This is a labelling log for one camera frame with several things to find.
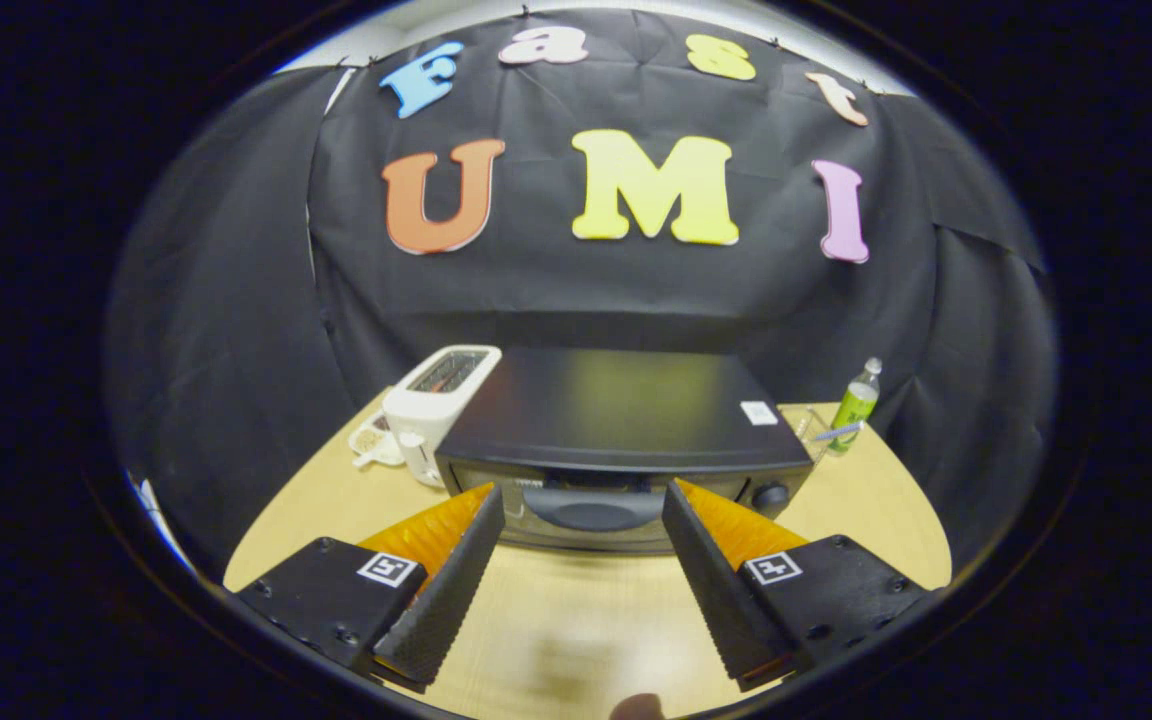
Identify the small white dish with spoon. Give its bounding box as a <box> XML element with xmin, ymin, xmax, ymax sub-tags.
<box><xmin>348</xmin><ymin>410</ymin><xmax>405</xmax><ymax>469</ymax></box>

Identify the white pop-up toaster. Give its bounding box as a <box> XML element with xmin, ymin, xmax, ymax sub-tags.
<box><xmin>382</xmin><ymin>345</ymin><xmax>503</xmax><ymax>489</ymax></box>

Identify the green label plastic bottle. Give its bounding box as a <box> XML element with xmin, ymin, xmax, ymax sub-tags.
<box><xmin>828</xmin><ymin>357</ymin><xmax>883</xmax><ymax>456</ymax></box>

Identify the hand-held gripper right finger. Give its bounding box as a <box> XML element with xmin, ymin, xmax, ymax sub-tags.
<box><xmin>662</xmin><ymin>479</ymin><xmax>937</xmax><ymax>691</ymax></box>

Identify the clear glass cup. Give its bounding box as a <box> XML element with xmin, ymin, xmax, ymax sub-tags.
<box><xmin>794</xmin><ymin>405</ymin><xmax>862</xmax><ymax>463</ymax></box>

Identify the black toaster oven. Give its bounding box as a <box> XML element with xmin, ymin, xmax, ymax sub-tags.
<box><xmin>433</xmin><ymin>346</ymin><xmax>817</xmax><ymax>556</ymax></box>

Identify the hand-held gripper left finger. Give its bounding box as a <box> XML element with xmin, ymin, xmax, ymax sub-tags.
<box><xmin>236</xmin><ymin>483</ymin><xmax>507</xmax><ymax>693</ymax></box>

